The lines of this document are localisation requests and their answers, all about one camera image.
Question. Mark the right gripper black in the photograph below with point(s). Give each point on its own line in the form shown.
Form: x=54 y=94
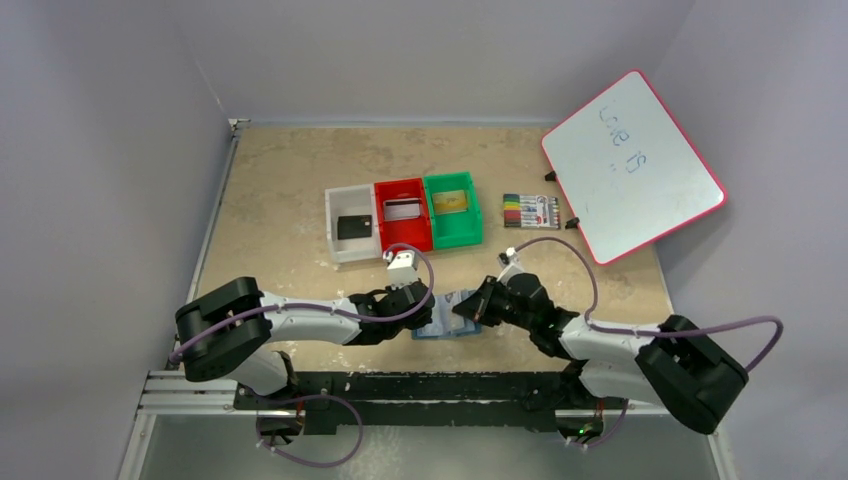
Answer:
x=489 y=299

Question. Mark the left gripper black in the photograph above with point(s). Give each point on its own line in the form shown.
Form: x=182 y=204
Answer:
x=420 y=302

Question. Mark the blue card holder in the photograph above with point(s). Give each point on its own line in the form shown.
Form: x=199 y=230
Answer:
x=445 y=324

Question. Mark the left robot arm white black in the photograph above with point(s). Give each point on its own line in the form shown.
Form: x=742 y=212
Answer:
x=222 y=334

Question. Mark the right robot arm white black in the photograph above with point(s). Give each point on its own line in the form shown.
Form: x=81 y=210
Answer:
x=666 y=364

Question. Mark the black card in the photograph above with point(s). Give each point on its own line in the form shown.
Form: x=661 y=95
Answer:
x=349 y=227

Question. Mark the white grey card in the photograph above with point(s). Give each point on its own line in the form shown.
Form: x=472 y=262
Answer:
x=401 y=209

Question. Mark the gold card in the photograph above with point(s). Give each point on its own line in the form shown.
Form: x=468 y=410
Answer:
x=449 y=202

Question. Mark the red plastic bin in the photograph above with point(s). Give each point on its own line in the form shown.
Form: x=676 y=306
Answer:
x=416 y=232

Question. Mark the white plastic bin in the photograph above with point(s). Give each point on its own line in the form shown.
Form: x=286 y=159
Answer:
x=351 y=200

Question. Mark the green plastic bin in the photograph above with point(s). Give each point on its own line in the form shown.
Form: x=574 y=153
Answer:
x=456 y=216

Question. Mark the marker pen pack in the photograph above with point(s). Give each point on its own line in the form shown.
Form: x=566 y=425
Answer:
x=531 y=211

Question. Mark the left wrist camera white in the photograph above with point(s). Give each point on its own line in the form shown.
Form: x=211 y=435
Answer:
x=402 y=267

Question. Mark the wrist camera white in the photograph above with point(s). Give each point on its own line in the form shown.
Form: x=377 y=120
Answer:
x=511 y=265
x=402 y=267

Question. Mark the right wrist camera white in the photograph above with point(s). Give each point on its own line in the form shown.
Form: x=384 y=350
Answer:
x=511 y=265

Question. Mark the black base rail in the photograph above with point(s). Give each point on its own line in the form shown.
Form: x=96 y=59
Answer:
x=535 y=401

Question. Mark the whiteboard with pink frame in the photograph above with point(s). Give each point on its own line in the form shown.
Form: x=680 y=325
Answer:
x=629 y=172

